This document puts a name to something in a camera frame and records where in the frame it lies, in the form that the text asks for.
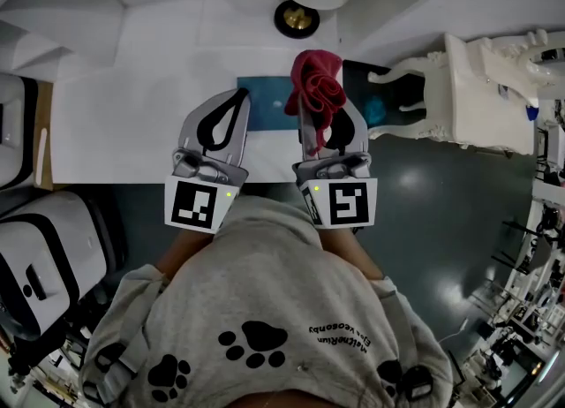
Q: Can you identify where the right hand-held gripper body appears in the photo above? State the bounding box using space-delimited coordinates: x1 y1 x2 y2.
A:
291 152 379 231

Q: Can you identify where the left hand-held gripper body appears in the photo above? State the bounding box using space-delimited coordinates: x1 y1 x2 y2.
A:
163 147 250 236

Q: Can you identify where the blue mat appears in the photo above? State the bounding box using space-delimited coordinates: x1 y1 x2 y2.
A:
237 75 306 132

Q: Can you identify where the red cloth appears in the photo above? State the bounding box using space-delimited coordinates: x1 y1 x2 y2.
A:
284 49 348 157

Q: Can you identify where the person's left forearm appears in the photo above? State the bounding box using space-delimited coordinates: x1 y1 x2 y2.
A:
154 228 214 280

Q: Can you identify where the person's right forearm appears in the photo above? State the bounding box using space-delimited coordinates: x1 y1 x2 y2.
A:
320 226 383 282

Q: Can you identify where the teal object on floor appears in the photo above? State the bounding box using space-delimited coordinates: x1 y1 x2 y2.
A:
364 95 388 127

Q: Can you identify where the white desk with drawers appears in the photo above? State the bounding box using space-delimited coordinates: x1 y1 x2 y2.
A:
0 0 398 185

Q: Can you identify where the grey paw-print sweatshirt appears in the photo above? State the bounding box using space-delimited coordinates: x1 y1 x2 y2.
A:
79 196 454 408

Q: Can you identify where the white ornate dressing table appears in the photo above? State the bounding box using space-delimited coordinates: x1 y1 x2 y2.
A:
367 28 565 158

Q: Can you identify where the wooden box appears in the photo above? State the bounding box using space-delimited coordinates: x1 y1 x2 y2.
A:
33 81 56 192

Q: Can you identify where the white black-trimmed appliance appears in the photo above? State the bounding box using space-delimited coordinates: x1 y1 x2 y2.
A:
0 72 39 192
0 190 130 342

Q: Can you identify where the white oval mirror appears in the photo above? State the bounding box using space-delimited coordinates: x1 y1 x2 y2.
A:
527 46 565 89

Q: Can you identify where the cluttered white shelving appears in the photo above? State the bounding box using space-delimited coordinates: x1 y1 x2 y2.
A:
458 101 565 408

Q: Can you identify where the grey harness strap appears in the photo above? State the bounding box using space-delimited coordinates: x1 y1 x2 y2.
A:
81 273 167 405
379 282 436 403

